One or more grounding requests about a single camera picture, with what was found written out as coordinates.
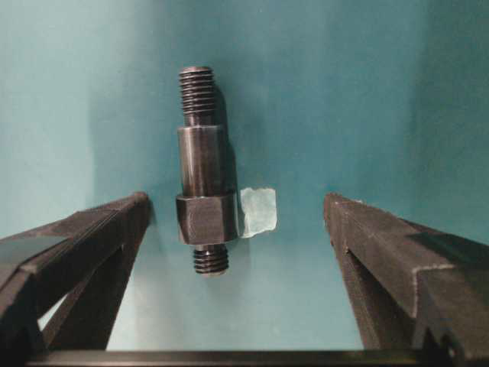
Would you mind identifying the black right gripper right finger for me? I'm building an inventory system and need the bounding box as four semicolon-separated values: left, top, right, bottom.
323;193;488;366

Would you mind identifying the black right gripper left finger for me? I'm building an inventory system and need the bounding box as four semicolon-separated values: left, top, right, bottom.
1;192;149;366

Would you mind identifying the dark threaded metal shaft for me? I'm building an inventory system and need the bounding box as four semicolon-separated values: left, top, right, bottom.
176;66;238;278

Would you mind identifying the translucent tape piece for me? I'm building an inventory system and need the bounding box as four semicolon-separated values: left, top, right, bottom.
240;187;277;239

